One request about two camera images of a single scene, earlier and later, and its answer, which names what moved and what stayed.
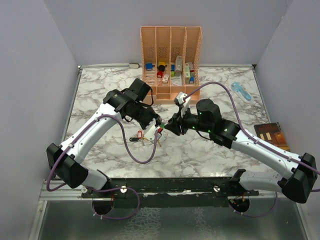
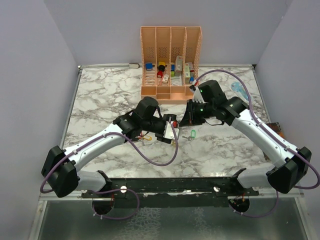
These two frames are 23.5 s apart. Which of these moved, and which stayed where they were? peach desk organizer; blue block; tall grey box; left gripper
Moved: left gripper
Stayed: blue block; peach desk organizer; tall grey box
